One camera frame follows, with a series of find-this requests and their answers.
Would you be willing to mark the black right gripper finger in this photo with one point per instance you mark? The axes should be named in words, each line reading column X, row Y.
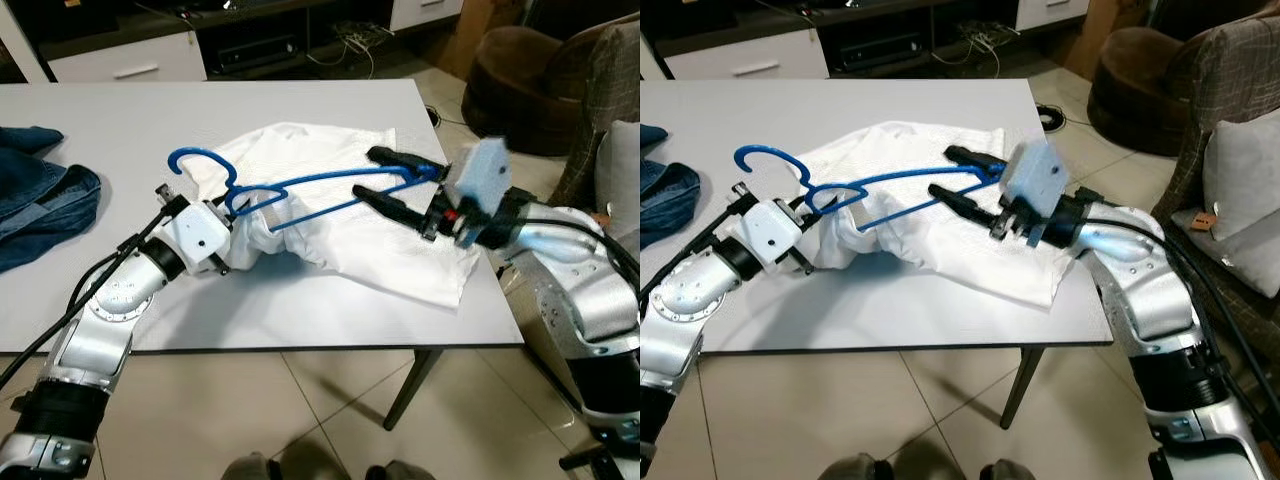
column 975, row 160
column 965, row 203
column 395, row 206
column 405, row 162

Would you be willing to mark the white printed T-shirt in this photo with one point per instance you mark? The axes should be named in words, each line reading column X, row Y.
column 350, row 250
column 950, row 250

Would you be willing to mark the blue denim garment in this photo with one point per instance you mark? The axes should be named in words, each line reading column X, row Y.
column 40, row 215
column 665, row 200

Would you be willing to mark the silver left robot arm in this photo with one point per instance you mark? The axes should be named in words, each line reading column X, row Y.
column 680, row 310
column 110, row 300

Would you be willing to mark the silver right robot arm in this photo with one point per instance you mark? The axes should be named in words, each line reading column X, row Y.
column 1150, row 290
column 580, row 270

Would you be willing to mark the white table black legs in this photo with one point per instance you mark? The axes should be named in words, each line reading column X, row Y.
column 300, row 320
column 880, row 320

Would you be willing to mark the brown bean bag seat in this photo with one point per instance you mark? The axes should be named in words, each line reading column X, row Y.
column 1130, row 90
column 520, row 90

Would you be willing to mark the black media device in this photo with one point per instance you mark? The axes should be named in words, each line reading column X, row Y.
column 255, row 55
column 880, row 52

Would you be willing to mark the small white drawer front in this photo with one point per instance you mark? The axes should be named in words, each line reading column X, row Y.
column 425, row 12
column 1050, row 12

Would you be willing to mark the dark TV stand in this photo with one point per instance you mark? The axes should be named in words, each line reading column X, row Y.
column 900, row 20
column 250, row 20

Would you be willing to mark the grey pillow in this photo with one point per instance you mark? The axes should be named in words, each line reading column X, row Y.
column 625, row 180
column 1245, row 190

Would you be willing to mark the brown pillow tag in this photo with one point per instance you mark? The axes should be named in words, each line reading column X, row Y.
column 1203, row 220

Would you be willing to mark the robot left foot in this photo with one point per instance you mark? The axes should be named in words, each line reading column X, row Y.
column 260, row 468
column 860, row 468

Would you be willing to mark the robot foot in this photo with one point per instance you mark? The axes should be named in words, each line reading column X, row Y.
column 1005, row 470
column 860, row 468
column 400, row 470
column 260, row 468

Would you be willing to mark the wide white drawer front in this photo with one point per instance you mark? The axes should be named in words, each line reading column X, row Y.
column 745, row 58
column 125, row 60

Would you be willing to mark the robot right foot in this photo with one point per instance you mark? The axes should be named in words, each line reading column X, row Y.
column 400, row 470
column 1005, row 470

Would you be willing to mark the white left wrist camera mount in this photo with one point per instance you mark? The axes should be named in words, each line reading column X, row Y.
column 195, row 238
column 770, row 235

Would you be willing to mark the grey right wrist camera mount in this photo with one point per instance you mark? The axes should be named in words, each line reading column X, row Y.
column 1035, row 185
column 480, row 185

